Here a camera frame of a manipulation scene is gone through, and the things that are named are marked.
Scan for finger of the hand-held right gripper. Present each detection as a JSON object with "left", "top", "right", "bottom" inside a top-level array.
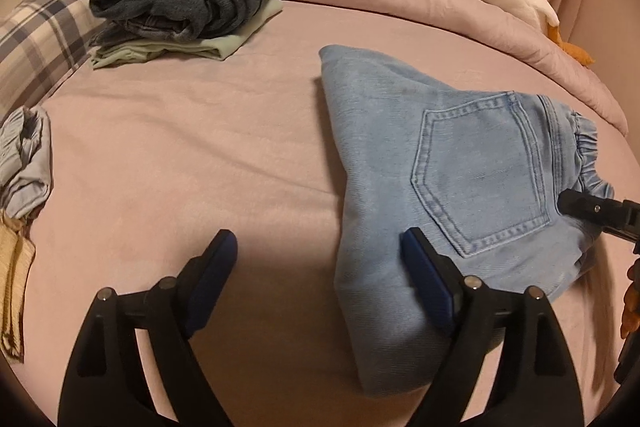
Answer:
[{"left": 557, "top": 189, "right": 621, "bottom": 230}]

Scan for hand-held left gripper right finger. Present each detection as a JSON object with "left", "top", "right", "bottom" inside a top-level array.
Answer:
[{"left": 400, "top": 227, "right": 586, "bottom": 427}]

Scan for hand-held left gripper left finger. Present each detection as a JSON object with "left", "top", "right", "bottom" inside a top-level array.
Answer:
[{"left": 57, "top": 229, "right": 238, "bottom": 427}]

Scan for light blue denim pants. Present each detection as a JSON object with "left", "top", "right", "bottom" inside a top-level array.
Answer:
[{"left": 318, "top": 45, "right": 615, "bottom": 397}]

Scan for person's right hand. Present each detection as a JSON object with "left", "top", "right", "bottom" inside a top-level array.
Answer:
[{"left": 620, "top": 256, "right": 640, "bottom": 340}]

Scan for pink bed sheet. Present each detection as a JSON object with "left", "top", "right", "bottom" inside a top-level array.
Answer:
[{"left": 10, "top": 1, "right": 626, "bottom": 427}]

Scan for beige garment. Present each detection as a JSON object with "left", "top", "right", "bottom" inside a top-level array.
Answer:
[{"left": 0, "top": 209, "right": 37, "bottom": 363}]

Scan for crumpled grey-blue garment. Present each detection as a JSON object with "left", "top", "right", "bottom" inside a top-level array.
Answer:
[{"left": 0, "top": 105, "right": 53, "bottom": 223}]

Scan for folded light green garment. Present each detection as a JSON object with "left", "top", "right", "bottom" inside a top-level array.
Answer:
[{"left": 90, "top": 0, "right": 284, "bottom": 70}]

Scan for plaid pillow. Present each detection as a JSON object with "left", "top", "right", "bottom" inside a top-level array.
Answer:
[{"left": 0, "top": 0, "right": 118, "bottom": 120}]

